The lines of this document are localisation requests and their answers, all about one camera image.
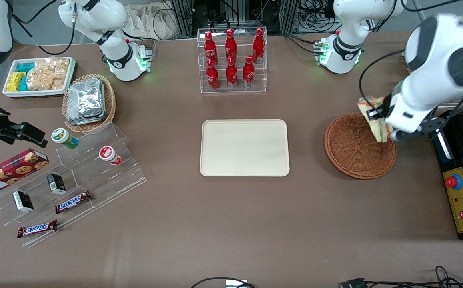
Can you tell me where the triangle sandwich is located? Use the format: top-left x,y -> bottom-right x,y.
357,95 -> 393,143

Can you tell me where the round brown wicker basket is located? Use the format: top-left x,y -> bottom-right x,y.
324,113 -> 397,180

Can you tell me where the oval wicker basket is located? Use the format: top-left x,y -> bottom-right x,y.
62,74 -> 116,134

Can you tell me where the cream rectangular plastic tray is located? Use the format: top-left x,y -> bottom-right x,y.
200,119 -> 290,177

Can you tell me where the white rectangular snack dish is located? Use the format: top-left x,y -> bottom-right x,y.
2,57 -> 76,98

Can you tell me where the green lid snack cup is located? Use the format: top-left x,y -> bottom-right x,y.
51,128 -> 79,150

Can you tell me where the yellow snack packet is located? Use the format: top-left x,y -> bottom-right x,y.
6,72 -> 26,92

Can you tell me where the red Walkers cookie box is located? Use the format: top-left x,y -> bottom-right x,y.
0,148 -> 50,198

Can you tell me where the small black box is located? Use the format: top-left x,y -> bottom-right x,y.
12,190 -> 34,213
47,173 -> 67,196

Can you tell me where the clear bag of crackers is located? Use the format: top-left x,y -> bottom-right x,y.
26,57 -> 70,91

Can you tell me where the stack of foil packets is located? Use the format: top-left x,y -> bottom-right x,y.
66,78 -> 106,126

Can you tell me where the red emergency stop button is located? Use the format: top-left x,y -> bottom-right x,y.
445,174 -> 463,190

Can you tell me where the clear acrylic stepped display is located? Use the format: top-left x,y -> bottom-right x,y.
0,122 -> 148,247

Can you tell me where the Snickers chocolate bar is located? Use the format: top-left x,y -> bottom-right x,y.
54,190 -> 92,215
17,219 -> 59,239

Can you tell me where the red lid snack cup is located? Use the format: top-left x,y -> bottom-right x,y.
98,146 -> 123,166

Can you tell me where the red cola bottle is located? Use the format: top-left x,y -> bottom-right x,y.
225,29 -> 237,64
226,57 -> 238,89
243,55 -> 255,88
253,28 -> 265,64
204,31 -> 218,68
206,58 -> 220,90

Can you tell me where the clear acrylic bottle rack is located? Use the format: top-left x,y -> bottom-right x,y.
197,27 -> 268,94

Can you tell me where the beige cloth bag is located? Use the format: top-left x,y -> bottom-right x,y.
126,3 -> 181,40

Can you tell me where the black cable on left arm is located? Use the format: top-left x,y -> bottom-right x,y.
359,48 -> 407,105

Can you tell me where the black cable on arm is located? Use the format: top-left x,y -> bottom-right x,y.
359,48 -> 407,105
12,0 -> 75,56

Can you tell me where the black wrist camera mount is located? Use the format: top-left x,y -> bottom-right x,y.
397,110 -> 462,141

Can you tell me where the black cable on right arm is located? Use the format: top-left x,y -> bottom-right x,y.
12,0 -> 75,56

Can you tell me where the black cable bundle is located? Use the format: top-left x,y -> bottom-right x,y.
295,0 -> 338,36

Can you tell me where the black connector with cables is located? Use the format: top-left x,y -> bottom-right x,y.
339,265 -> 463,288

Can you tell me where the aluminium frame post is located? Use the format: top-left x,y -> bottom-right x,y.
171,0 -> 194,38

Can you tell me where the silver device with black cable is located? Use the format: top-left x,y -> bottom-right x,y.
191,277 -> 257,288

